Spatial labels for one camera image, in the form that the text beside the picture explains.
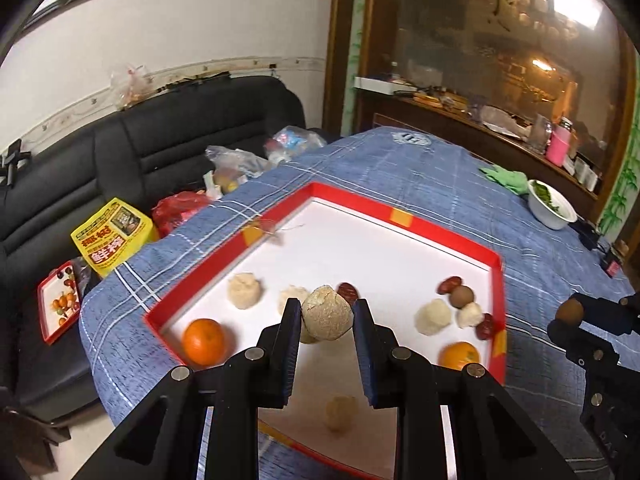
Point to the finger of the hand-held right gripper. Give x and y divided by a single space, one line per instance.
610 315
585 347

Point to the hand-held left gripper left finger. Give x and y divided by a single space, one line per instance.
290 355

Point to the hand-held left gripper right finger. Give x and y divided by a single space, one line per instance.
362 355

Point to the brown longan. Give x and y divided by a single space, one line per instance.
461 297
570 311

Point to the peeled sugarcane piece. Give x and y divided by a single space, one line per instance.
341 412
294 294
245 288
327 312
470 315
434 316

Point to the red date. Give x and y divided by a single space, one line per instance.
450 285
347 291
484 327

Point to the orange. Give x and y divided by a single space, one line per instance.
202 341
460 355

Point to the red tray box white inside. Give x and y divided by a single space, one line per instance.
375 260

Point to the dark jar with red label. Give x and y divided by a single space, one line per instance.
612 262

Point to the black power adapter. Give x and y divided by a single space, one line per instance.
589 234

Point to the white bowl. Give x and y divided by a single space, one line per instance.
547 217

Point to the dry straw strand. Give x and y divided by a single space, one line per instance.
274 231

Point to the green leafy vegetables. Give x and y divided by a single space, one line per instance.
547 199

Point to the white cups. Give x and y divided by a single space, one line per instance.
587 174

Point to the green cloth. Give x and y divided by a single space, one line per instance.
505 177

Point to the pink thermos bottle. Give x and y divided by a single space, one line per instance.
557 149

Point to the blue plaid tablecloth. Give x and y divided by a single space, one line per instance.
425 185

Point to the red plastic bag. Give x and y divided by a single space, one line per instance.
177 210

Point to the clear glass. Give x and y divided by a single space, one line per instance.
539 135

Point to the clear plastic bag with fruit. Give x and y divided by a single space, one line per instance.
232 165

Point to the clear bag with colourful packets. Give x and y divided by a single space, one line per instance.
292 142

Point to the yellow printed bag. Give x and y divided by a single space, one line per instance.
112 235

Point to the red box lid fruit print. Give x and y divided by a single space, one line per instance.
60 300

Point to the wooden mirror cabinet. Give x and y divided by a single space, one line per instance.
425 120

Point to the black leather sofa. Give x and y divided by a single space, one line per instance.
150 135

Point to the long white box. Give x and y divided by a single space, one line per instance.
375 85

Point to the crumpled clear plastic bag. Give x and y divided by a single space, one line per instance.
130 84

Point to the bamboo wall painting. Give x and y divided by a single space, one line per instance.
620 200

